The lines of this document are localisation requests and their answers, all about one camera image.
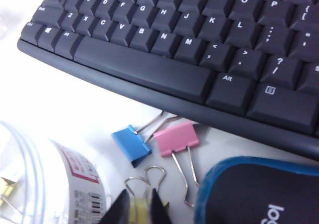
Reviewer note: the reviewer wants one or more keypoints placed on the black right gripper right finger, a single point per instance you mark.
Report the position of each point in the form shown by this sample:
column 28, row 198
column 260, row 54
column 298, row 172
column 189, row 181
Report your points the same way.
column 158, row 211

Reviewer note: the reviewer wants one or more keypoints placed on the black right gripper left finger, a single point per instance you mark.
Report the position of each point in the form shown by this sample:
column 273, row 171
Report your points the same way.
column 119, row 211

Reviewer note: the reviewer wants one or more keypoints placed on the blue binder clip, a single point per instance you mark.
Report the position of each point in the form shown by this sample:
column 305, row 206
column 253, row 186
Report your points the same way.
column 130, row 144

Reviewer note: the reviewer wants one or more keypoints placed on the yellow binder clip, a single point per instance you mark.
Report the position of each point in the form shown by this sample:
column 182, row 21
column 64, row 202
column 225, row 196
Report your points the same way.
column 140, row 209
column 5, row 188

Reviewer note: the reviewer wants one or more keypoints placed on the black computer keyboard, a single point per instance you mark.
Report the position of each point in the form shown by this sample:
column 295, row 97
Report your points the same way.
column 149, row 67

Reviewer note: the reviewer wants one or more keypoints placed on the pink binder clip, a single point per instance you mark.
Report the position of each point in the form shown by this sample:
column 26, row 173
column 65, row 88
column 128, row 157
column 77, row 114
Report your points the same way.
column 174, row 138

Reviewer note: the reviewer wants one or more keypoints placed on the white desk riser board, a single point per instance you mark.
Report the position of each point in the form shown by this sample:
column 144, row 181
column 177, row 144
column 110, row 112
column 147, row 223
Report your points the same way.
column 62, row 97

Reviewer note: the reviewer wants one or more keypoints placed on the blue and black mouse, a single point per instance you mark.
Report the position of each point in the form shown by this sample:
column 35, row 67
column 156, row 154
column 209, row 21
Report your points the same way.
column 249, row 196

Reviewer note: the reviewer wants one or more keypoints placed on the clear plastic jar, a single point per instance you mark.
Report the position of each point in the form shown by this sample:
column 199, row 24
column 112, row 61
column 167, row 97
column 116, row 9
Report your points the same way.
column 49, row 184

